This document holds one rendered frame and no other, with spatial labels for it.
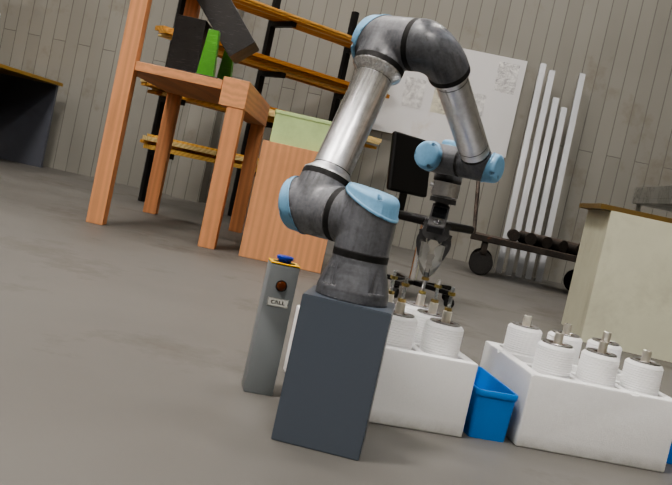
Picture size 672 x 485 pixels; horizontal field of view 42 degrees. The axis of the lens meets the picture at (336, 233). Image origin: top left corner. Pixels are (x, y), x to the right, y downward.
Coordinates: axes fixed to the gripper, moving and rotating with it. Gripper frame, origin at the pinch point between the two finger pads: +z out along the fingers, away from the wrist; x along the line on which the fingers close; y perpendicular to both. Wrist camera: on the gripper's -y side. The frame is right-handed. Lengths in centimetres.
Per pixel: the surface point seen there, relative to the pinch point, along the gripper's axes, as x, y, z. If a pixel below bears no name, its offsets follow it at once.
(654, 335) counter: -122, 218, 23
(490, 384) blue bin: -22.4, -4.8, 24.7
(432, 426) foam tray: -8.6, -29.4, 32.9
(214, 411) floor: 38, -55, 35
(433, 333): -4.2, -26.2, 12.0
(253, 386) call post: 34, -33, 33
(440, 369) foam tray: -7.4, -29.8, 19.3
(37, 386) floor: 72, -67, 35
